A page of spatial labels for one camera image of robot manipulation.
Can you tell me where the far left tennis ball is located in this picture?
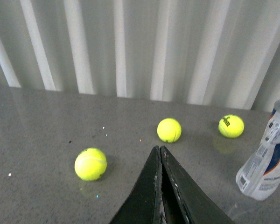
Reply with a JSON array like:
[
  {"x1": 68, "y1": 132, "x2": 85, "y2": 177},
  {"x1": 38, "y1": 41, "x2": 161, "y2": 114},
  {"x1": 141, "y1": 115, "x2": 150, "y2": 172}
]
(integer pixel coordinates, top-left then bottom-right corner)
[{"x1": 74, "y1": 148, "x2": 107, "y2": 181}]

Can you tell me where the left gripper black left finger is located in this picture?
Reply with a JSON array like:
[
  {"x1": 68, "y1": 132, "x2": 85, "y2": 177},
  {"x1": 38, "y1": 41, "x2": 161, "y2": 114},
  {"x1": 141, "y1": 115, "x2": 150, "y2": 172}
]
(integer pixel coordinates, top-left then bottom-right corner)
[{"x1": 110, "y1": 146, "x2": 162, "y2": 224}]

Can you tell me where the middle tennis ball with logo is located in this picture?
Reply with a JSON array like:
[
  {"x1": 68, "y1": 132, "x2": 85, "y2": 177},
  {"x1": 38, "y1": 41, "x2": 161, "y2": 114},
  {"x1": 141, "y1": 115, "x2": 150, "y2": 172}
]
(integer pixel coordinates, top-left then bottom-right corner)
[{"x1": 218, "y1": 114, "x2": 245, "y2": 138}]

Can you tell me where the clear plastic tennis ball can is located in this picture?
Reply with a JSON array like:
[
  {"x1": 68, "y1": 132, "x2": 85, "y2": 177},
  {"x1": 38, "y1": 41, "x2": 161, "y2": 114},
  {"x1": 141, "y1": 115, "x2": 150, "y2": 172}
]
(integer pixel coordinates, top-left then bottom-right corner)
[{"x1": 236, "y1": 100, "x2": 280, "y2": 201}]

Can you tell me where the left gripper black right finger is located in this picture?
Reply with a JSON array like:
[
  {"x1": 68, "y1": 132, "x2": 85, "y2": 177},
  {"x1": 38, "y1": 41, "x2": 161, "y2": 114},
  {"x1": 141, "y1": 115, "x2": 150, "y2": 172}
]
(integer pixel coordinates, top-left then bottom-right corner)
[{"x1": 161, "y1": 146, "x2": 234, "y2": 224}]

